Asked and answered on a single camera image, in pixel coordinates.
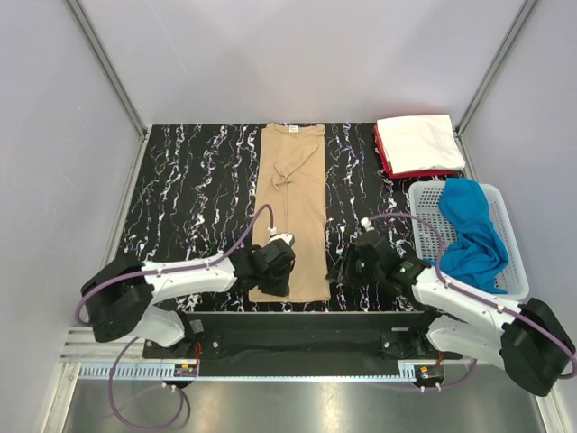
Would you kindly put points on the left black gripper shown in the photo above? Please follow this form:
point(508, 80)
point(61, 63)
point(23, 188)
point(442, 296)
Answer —
point(281, 289)

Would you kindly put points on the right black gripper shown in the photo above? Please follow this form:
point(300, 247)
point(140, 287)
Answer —
point(341, 274)

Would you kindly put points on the beige t shirt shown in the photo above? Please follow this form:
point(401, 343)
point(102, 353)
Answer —
point(291, 179)

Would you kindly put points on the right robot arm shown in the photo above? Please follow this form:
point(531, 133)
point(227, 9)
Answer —
point(525, 340)

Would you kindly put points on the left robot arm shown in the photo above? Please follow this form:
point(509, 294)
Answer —
point(121, 300)

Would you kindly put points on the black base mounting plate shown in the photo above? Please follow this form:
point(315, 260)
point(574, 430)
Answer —
point(298, 345)

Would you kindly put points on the blue t shirt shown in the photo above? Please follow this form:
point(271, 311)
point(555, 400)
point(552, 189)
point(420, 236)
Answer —
point(478, 255)

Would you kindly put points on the folded white t shirt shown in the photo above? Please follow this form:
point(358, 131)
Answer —
point(417, 143)

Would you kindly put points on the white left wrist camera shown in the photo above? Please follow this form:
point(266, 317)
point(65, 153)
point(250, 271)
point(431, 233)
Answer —
point(275, 234)

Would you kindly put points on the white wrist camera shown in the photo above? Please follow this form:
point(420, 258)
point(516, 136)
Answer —
point(275, 234)
point(367, 225)

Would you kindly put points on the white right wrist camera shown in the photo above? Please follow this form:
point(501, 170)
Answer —
point(367, 225)

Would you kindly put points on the grey slotted cable duct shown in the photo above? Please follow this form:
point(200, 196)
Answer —
point(139, 371)

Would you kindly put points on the left aluminium frame post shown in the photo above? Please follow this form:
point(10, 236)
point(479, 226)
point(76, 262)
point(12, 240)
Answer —
point(88, 30)

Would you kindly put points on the aluminium frame post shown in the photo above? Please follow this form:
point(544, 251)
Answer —
point(88, 30)
point(506, 46)

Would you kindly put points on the right aluminium frame post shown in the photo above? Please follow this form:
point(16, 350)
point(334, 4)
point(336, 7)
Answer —
point(506, 46)

